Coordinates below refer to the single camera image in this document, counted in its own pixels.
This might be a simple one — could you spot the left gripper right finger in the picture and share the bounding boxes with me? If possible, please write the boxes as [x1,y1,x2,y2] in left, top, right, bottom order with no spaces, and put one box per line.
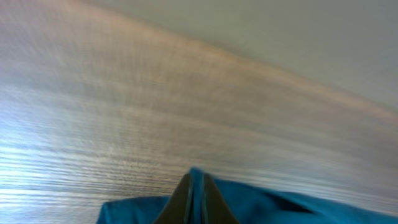
[202,174,239,224]

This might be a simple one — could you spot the navy blue shorts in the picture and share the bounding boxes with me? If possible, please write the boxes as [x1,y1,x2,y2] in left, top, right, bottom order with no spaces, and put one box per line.
[96,168,397,224]

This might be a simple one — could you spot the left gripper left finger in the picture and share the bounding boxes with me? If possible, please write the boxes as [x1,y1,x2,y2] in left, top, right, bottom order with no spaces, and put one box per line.
[153,174,191,224]

